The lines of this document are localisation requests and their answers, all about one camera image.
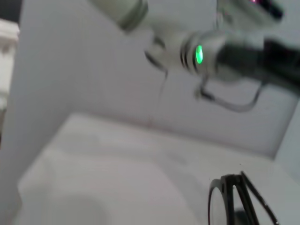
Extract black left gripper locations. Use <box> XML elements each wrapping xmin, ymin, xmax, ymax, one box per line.
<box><xmin>217</xmin><ymin>37</ymin><xmax>300</xmax><ymax>89</ymax></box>

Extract black-framed glasses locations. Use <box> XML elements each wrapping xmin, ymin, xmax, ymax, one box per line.
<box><xmin>208</xmin><ymin>170</ymin><xmax>280</xmax><ymax>225</ymax></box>

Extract white background fixture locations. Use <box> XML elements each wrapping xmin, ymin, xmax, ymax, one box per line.
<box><xmin>0</xmin><ymin>18</ymin><xmax>21</xmax><ymax>111</ymax></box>

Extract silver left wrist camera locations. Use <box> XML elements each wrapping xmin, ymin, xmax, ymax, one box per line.
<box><xmin>215</xmin><ymin>0</ymin><xmax>285</xmax><ymax>37</ymax></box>

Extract black gripper cable with plug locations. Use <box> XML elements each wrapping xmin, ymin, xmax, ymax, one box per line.
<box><xmin>194</xmin><ymin>76</ymin><xmax>268</xmax><ymax>113</ymax></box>

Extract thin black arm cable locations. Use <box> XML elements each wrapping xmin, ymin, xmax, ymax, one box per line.
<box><xmin>143</xmin><ymin>49</ymin><xmax>170</xmax><ymax>99</ymax></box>

